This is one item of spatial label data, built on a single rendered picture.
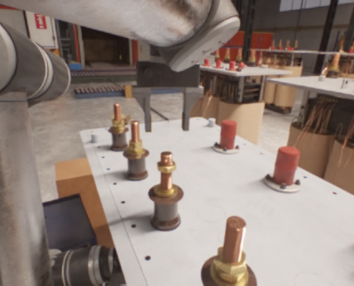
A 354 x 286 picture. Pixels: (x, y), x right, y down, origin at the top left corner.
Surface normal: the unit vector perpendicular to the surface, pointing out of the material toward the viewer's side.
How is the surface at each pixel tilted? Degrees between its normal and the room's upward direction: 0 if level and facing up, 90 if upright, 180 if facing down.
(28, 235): 79
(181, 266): 0
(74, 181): 90
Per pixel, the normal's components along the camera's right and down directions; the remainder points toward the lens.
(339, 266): 0.03, -0.92
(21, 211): 0.77, 0.07
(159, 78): 0.18, 0.38
